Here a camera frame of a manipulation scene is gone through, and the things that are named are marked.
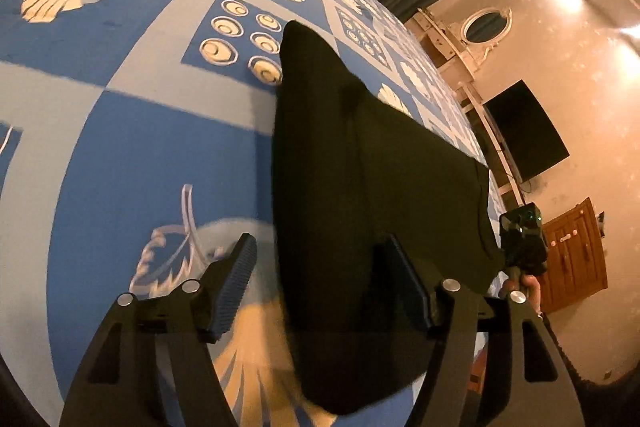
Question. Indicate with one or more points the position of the black wall television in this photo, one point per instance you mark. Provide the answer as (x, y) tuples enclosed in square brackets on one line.
[(530, 132)]

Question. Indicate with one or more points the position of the white ornate vanity mirror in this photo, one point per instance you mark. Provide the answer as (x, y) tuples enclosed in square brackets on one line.
[(450, 42)]

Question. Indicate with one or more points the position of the black pants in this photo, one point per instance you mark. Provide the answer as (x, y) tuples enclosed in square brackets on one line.
[(360, 167)]

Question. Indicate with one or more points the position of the blue leaf printed bed blanket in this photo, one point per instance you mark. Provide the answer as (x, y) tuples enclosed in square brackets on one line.
[(125, 132)]

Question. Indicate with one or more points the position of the wooden cabinet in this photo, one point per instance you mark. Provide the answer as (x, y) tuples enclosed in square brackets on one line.
[(575, 257)]

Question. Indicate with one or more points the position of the wall switch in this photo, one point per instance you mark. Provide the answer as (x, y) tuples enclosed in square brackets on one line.
[(601, 224)]

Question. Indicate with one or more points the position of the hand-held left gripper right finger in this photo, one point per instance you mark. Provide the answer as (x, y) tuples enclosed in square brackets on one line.
[(409, 289)]

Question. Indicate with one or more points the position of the person's right hand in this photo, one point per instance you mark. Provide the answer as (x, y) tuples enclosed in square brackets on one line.
[(531, 289)]

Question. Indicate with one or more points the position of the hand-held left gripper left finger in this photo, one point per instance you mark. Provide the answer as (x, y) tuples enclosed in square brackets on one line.
[(235, 288)]

